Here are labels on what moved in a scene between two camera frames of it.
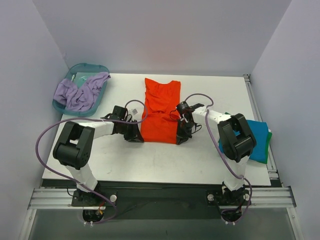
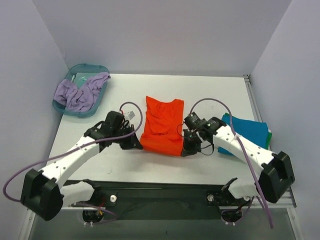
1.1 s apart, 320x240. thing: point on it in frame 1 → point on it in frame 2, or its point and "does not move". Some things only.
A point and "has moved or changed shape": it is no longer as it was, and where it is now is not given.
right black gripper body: (183, 131) → (190, 144)
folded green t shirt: (268, 138) does not move
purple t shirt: (81, 98) does not move
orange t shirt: (161, 100) has moved or changed shape
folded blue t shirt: (260, 131) does not move
